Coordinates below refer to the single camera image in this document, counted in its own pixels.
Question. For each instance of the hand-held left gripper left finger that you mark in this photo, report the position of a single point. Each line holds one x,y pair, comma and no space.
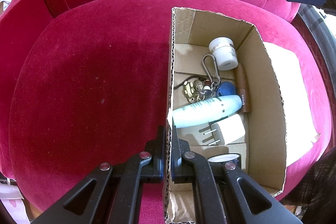
158,161

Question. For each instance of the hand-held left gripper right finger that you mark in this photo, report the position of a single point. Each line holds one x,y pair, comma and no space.
179,161

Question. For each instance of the black round container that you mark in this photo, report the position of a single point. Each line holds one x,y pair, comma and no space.
223,158

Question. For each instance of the light blue bottle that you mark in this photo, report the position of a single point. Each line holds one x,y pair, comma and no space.
204,111

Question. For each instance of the white charger plug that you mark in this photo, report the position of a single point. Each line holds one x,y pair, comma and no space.
231,129

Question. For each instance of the brown lipstick tube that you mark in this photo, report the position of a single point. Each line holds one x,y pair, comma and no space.
242,90

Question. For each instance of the white cream jar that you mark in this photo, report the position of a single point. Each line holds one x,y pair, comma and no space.
224,53

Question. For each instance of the cardboard box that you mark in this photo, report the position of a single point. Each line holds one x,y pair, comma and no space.
265,113

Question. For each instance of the grey plaid bed blanket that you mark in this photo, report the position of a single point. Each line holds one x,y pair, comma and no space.
325,29

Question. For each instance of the red velvet tufted sofa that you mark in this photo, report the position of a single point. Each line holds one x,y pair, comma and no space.
92,82

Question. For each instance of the person's plaid trouser leg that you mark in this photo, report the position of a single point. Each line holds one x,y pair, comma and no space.
315,182

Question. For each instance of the white bag with pink print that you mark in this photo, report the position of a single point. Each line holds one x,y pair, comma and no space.
10,200

